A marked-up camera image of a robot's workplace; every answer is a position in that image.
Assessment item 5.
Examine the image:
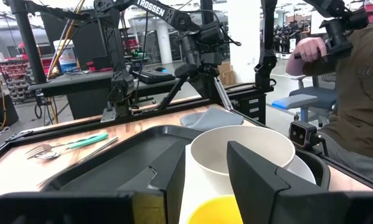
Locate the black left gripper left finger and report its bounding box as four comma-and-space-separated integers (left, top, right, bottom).
116, 139, 187, 224

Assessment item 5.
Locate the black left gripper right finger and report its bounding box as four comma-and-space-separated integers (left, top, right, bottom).
226, 140, 321, 224

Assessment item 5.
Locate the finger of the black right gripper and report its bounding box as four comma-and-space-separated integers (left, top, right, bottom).
204, 73, 218, 98
192, 74, 205, 97

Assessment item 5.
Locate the white round plate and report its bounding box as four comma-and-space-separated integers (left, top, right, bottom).
178, 141, 317, 224

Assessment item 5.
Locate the grey cloth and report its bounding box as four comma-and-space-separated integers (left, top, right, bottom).
179, 106, 245, 131

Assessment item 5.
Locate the beige bowl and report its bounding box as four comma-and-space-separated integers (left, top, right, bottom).
190, 124, 296, 195

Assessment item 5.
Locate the teal-handled metal spoon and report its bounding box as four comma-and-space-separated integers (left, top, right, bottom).
33, 133, 110, 161

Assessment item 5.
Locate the metal fork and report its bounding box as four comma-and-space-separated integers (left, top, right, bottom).
24, 135, 100, 160

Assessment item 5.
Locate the person's forearm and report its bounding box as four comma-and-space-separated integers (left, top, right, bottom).
285, 55, 318, 77

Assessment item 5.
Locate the black plastic tray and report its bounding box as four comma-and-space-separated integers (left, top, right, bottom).
41, 124, 331, 200

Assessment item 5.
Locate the cardboard box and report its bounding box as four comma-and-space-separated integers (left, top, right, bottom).
219, 62, 235, 85

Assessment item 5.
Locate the black labelled drawer unit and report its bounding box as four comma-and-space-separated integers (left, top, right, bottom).
228, 91, 268, 125

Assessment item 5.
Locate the backlit computer keyboard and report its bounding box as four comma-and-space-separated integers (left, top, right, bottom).
131, 68, 176, 85

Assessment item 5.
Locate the blue office chair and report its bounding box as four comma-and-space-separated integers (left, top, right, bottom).
271, 76, 339, 127

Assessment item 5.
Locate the person's hand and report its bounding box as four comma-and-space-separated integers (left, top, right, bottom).
293, 37, 329, 63

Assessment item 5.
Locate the black side desk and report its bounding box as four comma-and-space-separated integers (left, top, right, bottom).
27, 70, 187, 121

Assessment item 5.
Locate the white plastic bucket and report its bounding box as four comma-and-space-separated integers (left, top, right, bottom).
53, 39, 78, 74

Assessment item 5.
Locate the person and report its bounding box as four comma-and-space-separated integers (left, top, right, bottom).
301, 21, 373, 187

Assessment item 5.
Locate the black upright pole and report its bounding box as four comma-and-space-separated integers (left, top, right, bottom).
2, 0, 90, 84

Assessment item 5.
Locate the red parts bin rack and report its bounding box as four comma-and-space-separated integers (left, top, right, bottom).
0, 57, 34, 100

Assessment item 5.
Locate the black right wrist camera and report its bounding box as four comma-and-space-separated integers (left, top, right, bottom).
200, 21, 226, 47

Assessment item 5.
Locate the black table-level camera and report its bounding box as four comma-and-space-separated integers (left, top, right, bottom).
288, 120, 329, 156

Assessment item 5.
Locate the black aluminium rig frame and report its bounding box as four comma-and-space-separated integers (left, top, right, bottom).
0, 73, 373, 192

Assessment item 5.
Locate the yellow hanging cable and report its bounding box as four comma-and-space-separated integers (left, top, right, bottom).
47, 0, 86, 80

